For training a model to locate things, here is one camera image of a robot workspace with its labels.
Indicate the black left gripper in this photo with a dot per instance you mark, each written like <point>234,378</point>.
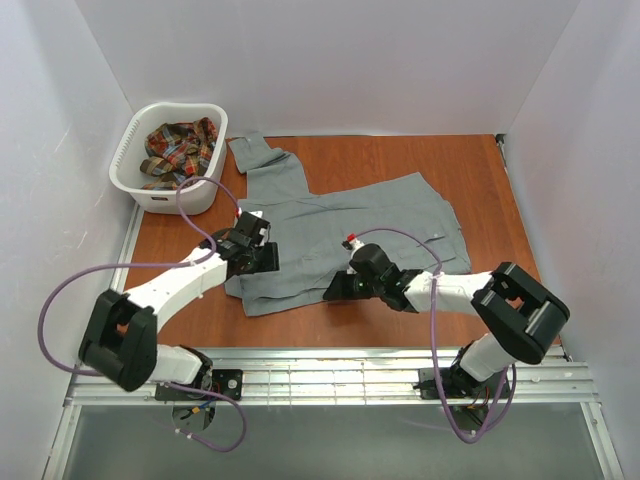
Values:
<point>265,256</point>

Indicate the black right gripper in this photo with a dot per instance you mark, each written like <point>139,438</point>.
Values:
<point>345,285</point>

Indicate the grey long sleeve shirt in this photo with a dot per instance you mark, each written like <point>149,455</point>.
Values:
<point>410,220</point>

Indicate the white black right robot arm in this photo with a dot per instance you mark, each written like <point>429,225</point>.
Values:
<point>522,316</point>

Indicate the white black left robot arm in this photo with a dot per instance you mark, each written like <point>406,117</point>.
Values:
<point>121,339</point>

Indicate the plaid long sleeve shirt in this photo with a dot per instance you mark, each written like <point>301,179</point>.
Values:
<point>177,152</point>

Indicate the white plastic laundry basket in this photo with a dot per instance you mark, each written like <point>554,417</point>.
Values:
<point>193,197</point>

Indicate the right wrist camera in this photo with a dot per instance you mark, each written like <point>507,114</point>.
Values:
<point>351,244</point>

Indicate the aluminium rail frame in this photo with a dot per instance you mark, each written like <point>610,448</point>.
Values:
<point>336,414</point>

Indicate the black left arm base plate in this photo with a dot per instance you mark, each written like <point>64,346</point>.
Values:
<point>228,382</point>

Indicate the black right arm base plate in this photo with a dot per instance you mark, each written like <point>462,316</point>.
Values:
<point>454,386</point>

